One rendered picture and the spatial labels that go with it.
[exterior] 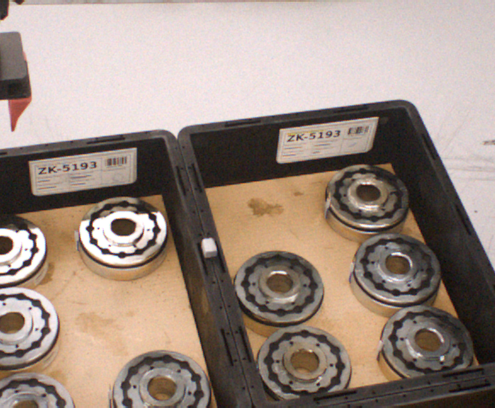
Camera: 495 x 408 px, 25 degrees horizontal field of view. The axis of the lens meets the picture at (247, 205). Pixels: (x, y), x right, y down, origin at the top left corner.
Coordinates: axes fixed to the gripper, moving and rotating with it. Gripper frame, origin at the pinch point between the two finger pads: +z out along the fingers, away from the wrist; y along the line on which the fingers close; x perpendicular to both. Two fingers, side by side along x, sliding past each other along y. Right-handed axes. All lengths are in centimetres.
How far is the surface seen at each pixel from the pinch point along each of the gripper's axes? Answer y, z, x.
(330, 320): 35.8, 23.0, -14.6
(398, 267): 45, 22, -9
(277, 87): 43, 37, 37
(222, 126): 27.4, 13.6, 8.5
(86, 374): 7.6, 22.8, -16.9
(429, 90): 66, 37, 33
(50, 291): 5.1, 23.1, -5.3
